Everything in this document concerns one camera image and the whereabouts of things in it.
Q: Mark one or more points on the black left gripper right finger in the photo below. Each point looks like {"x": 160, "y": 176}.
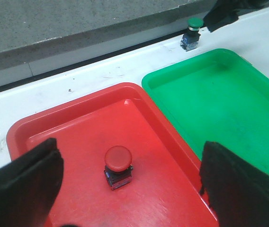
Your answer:
{"x": 238, "y": 192}

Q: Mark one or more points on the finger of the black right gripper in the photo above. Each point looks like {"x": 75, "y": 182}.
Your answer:
{"x": 225, "y": 12}

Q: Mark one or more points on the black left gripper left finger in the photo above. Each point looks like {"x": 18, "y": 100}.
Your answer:
{"x": 29, "y": 186}

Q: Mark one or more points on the green mushroom push button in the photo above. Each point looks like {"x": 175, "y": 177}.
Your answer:
{"x": 191, "y": 35}

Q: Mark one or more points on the red mushroom push button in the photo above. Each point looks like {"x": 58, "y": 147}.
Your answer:
{"x": 118, "y": 166}

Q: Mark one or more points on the green plastic tray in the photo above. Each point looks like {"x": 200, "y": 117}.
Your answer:
{"x": 216, "y": 96}

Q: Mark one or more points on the red plastic tray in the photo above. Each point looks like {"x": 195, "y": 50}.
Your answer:
{"x": 164, "y": 191}

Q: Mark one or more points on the grey stone counter slab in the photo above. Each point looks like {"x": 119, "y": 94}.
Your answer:
{"x": 31, "y": 30}

